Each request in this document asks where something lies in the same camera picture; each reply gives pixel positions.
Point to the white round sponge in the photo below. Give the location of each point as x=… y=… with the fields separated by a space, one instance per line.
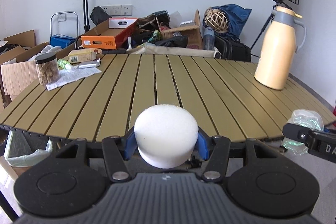
x=165 y=134

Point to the blue storage box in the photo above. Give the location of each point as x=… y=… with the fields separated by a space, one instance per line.
x=61 y=40

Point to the small green bottle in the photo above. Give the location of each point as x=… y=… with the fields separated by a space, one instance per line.
x=64 y=64

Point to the beige medicine box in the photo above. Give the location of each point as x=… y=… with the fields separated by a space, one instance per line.
x=82 y=56

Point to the woven rattan ball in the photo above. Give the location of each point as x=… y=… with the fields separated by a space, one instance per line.
x=216 y=19

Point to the white cloth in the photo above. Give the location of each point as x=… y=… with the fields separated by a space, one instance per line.
x=48 y=50

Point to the silver foil packet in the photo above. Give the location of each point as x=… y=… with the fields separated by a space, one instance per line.
x=89 y=64

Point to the yellow thermos jug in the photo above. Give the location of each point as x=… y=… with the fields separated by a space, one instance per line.
x=275 y=50

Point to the olive slatted folding table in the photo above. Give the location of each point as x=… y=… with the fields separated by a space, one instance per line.
x=183 y=87

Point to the large open cardboard box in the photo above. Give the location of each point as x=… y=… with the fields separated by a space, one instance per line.
x=18 y=39

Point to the black plastic bag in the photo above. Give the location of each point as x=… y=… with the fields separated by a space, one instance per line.
x=172 y=41

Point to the white wall outlet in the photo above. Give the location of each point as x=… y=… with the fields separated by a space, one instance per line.
x=62 y=18
x=126 y=9
x=106 y=10
x=115 y=10

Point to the iridescent plastic wrapper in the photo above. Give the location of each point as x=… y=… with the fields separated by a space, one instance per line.
x=304 y=117

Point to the grey water bottle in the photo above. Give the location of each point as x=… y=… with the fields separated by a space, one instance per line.
x=209 y=39

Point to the snack jar black lid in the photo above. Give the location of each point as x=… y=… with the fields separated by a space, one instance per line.
x=47 y=71

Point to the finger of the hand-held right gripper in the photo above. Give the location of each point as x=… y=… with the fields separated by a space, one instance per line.
x=296 y=134
x=330 y=130

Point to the corrugated cardboard box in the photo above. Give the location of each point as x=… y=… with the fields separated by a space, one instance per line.
x=18 y=77

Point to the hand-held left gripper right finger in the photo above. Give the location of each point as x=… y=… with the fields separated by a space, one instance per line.
x=202 y=146

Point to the black suitcase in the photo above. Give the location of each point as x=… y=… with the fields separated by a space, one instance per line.
x=233 y=49

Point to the white paper sheet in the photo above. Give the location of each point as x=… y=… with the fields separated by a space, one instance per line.
x=76 y=77

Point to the brown printed cardboard box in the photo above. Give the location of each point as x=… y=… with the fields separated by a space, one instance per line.
x=189 y=35

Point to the cardboard box green liner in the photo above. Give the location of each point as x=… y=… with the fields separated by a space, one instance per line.
x=26 y=158

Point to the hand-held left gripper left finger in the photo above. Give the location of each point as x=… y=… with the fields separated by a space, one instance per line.
x=129 y=145

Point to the orange cardboard box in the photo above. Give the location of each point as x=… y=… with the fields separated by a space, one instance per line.
x=105 y=40

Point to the blue fabric bag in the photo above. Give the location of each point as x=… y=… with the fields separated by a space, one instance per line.
x=237 y=16

